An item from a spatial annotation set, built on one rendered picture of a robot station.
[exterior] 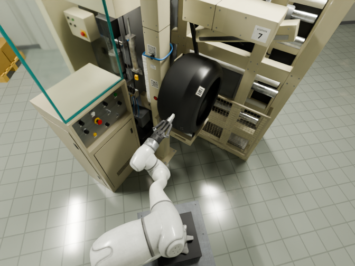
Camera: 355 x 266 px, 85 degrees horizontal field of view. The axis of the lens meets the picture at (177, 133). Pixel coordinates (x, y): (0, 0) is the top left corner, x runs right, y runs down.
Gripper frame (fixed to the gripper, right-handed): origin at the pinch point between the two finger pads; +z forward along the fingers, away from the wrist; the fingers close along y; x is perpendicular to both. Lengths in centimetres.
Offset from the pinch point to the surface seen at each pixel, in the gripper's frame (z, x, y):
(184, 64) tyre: 30.8, -19.5, 7.6
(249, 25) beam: 58, -41, -21
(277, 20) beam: 60, -46, -34
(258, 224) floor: -2, 126, -104
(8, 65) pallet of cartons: 7, 113, 349
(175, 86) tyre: 15.4, -14.1, 5.8
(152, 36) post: 30, -33, 31
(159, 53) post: 28.9, -22.2, 26.6
